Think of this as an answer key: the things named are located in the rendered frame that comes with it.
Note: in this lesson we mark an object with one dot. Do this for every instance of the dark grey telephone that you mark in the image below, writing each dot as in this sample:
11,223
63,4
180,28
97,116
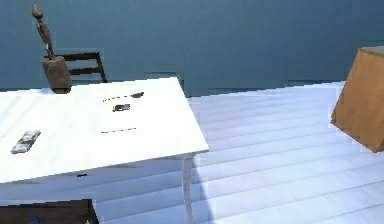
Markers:
121,107

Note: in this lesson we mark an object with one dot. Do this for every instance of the white dining table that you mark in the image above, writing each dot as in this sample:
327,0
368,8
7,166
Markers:
73,150

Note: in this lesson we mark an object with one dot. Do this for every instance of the small black flat object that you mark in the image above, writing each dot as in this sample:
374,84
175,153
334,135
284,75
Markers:
137,95

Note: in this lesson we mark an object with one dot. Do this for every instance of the thin dark pencil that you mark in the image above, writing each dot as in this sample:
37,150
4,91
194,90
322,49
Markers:
118,130
116,98

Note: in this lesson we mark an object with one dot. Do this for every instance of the dark wooden slatted chair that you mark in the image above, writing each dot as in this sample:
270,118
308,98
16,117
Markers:
87,56

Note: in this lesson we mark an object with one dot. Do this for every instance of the brown wooden statue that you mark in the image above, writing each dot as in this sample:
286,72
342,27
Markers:
57,75

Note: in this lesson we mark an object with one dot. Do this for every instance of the grey remote control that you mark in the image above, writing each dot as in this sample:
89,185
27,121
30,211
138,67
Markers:
26,141

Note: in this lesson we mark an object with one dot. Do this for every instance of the brown wooden cabinet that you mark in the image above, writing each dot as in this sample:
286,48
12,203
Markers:
361,103

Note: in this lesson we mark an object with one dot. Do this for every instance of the dark brown chair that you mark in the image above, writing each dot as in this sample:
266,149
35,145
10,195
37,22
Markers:
50,213

